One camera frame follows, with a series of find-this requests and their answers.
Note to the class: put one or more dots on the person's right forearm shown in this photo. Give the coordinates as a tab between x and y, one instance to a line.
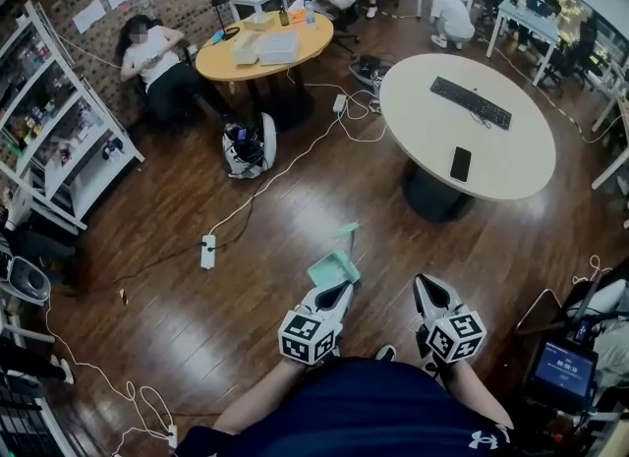
479	393

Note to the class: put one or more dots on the cream tissue box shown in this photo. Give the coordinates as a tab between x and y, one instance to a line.
256	21

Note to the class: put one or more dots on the person's dark shirt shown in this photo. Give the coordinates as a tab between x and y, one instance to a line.
344	411

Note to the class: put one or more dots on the metal frame chair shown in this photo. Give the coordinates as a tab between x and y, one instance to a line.
540	312

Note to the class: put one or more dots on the white flat box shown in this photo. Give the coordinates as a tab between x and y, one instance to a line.
279	47
245	49

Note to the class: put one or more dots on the open laptop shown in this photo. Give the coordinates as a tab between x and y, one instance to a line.
538	5

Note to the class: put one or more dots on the black office chair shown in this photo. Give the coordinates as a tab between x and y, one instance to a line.
585	42

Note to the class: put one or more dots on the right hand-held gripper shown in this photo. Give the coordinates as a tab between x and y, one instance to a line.
457	337

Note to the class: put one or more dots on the white shelf rack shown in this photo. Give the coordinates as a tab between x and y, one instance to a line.
93	182

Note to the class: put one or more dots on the white round table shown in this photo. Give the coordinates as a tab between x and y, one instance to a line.
427	150

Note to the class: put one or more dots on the white equipment backpack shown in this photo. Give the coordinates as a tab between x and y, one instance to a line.
268	140

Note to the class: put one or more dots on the black keyboard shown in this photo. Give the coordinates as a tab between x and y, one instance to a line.
469	101

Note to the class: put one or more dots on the small brown scrap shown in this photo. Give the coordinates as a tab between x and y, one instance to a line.
123	297

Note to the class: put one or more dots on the cluster of bottles and snacks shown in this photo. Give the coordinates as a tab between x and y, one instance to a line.
34	121

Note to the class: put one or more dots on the black phone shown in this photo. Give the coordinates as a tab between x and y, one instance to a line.
461	164

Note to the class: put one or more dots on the black floor bag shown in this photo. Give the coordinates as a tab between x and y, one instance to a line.
366	69

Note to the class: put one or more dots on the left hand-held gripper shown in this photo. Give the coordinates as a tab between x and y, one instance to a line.
307	334

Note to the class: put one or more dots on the clear water bottle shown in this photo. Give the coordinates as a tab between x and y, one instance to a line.
310	15

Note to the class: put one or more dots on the person's right shoe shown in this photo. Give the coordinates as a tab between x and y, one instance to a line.
386	353

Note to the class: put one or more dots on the orange tissue box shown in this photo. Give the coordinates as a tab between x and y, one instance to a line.
296	14

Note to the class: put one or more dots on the brown glass bottle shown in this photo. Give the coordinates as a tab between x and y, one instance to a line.
284	18

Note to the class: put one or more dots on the black tablet screen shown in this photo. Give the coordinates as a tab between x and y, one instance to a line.
560	369

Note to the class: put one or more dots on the person's left forearm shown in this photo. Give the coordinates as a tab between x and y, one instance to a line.
255	396

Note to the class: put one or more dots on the grey oval device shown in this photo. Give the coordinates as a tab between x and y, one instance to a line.
30	280

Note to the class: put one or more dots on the round wooden table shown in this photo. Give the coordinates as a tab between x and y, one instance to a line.
216	59

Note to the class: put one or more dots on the white power strip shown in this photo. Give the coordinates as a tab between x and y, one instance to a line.
339	103
172	435
208	253

